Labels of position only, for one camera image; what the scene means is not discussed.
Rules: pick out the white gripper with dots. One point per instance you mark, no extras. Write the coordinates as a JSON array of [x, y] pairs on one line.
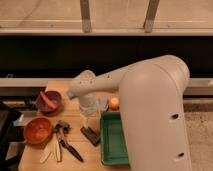
[[88, 106]]

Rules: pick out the red bowl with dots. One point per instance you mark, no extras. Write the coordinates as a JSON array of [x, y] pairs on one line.
[[37, 131]]

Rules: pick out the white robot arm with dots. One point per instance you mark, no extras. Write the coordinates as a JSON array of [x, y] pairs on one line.
[[151, 107]]

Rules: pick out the purple bowl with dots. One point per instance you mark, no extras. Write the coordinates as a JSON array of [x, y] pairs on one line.
[[54, 96]]

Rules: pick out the red spatula in bowl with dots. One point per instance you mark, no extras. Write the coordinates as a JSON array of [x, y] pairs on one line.
[[49, 103]]

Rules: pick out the blue grey cloth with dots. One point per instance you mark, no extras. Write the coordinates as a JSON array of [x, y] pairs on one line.
[[103, 104]]

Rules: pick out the orange fruit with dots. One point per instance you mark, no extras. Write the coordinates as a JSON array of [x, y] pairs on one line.
[[113, 103]]

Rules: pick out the green plastic tray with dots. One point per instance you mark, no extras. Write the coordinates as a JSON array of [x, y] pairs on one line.
[[112, 145]]

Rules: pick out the cream plastic spoon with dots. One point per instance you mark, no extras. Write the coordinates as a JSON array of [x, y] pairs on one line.
[[56, 149]]

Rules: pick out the cream plastic knife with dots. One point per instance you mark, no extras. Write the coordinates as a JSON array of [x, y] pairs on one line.
[[46, 152]]

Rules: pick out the black chair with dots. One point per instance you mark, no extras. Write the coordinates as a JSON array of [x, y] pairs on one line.
[[9, 133]]

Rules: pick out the black handled brush tool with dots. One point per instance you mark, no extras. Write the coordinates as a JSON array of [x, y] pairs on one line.
[[62, 129]]

